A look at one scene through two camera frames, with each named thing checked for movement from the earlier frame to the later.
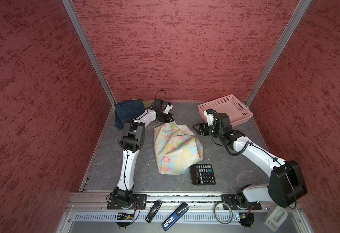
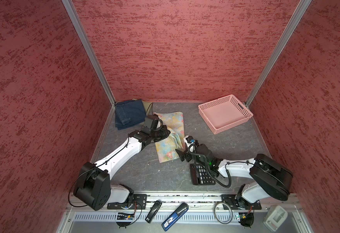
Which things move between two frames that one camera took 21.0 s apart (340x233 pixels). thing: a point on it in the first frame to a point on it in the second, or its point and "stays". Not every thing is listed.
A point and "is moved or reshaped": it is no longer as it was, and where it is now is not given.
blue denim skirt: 127,110 stays
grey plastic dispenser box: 275,217 stays
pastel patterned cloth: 177,147 is moved or reshaped
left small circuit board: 124,216 stays
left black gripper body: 164,117 to 159,134
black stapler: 156,206 stays
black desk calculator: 202,174 stays
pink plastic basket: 238,111 stays
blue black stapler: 174,219 stays
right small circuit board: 246,219 stays
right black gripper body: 216,131 to 196,155
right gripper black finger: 202,128 to 184,155
